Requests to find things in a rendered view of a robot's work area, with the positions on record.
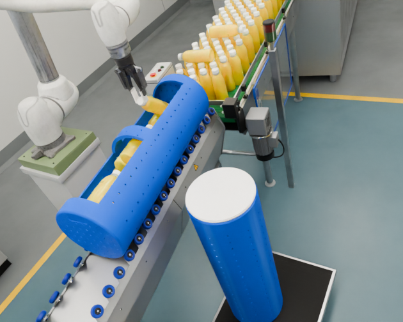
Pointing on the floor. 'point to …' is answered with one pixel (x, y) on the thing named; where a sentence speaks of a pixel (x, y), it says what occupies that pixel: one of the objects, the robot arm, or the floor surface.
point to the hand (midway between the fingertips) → (139, 95)
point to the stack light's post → (281, 114)
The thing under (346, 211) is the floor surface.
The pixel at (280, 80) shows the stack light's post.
